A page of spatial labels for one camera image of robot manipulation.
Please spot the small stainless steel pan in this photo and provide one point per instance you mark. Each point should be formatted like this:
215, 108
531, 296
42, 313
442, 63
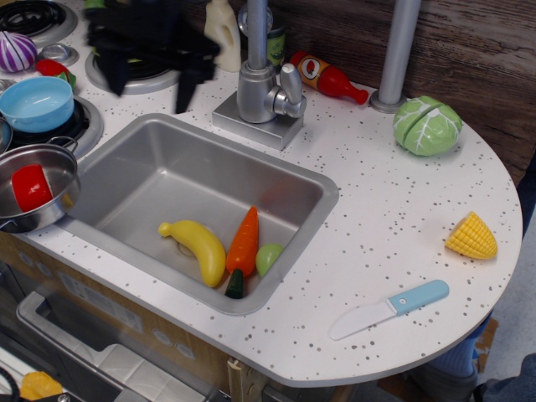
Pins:
61, 171

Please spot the green toy vegetable at back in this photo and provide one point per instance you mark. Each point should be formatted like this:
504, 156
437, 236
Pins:
90, 4

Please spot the yellow toy corn piece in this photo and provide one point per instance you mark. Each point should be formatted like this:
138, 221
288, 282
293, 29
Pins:
472, 238

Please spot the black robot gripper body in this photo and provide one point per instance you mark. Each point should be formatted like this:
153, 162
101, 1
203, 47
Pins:
155, 31

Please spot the red toy ketchup bottle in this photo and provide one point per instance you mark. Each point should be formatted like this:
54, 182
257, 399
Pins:
326, 78

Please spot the yellow object at bottom left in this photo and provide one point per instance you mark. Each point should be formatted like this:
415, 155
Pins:
38, 385

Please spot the green toy can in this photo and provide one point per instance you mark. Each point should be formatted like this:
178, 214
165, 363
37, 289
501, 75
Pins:
276, 41

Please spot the yellow toy banana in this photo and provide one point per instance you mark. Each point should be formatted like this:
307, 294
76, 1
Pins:
204, 245

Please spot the cream toy detergent bottle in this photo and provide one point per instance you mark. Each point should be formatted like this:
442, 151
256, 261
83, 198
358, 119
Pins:
221, 27

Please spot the silver stove knob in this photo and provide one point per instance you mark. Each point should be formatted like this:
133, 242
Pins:
60, 53

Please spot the back left stove burner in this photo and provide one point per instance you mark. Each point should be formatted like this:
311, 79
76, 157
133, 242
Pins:
45, 22

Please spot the stove burner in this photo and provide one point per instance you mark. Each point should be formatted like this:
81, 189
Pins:
45, 22
143, 86
80, 134

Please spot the back right stove burner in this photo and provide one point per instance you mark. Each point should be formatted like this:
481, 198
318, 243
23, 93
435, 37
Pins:
143, 86

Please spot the silver toy faucet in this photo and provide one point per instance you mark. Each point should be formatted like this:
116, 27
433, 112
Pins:
268, 106

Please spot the blue handled white toy knife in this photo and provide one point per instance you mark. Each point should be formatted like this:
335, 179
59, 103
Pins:
360, 318

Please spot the red and white toy sushi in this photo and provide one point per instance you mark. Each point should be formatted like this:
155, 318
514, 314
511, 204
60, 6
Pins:
30, 187

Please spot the orange toy carrot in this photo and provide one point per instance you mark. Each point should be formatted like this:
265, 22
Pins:
240, 260

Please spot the grey vertical support pole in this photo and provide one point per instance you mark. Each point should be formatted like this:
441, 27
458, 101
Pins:
389, 97

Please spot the front left stove burner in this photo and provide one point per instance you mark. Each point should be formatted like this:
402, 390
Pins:
80, 134

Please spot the silver toy sink basin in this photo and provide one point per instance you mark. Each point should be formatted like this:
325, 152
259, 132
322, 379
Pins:
159, 169

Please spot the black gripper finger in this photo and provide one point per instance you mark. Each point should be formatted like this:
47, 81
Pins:
188, 81
115, 69

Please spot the green toy cabbage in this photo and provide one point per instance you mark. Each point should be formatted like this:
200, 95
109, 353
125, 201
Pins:
426, 127

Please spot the red toy strawberry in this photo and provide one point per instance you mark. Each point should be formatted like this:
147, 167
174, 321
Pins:
49, 67

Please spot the grey oven door handle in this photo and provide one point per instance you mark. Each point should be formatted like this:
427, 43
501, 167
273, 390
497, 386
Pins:
100, 368

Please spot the purple striped toy onion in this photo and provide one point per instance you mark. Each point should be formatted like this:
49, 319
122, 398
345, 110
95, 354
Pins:
18, 52

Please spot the light blue toy bowl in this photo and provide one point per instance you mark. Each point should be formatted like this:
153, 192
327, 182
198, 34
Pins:
38, 104

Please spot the light green toy lime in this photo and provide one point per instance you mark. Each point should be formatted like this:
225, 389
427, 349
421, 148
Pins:
266, 257

